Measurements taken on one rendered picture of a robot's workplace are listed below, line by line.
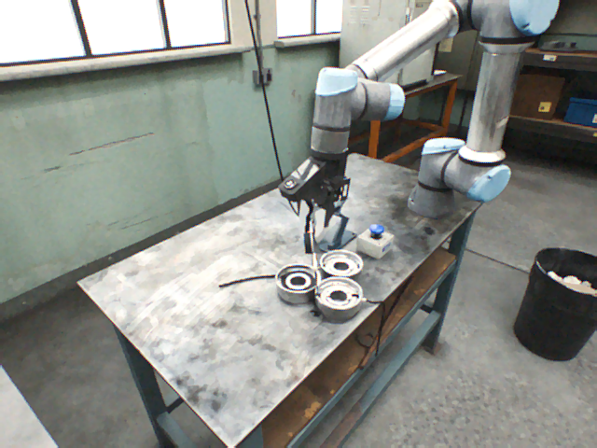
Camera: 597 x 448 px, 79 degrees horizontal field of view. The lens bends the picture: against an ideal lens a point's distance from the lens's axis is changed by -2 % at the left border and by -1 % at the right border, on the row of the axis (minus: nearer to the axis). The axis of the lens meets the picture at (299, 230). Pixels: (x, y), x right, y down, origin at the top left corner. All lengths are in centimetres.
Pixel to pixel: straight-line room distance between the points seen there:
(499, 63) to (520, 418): 133
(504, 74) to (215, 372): 91
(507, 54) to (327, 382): 89
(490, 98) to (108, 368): 178
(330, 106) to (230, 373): 53
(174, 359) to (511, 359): 158
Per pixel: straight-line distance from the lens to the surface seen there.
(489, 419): 178
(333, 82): 73
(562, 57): 401
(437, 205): 124
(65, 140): 217
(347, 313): 81
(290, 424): 97
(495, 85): 104
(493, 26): 101
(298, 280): 90
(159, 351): 82
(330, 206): 78
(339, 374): 105
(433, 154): 118
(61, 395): 194
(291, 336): 79
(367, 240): 100
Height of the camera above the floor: 139
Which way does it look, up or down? 32 degrees down
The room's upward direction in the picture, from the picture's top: straight up
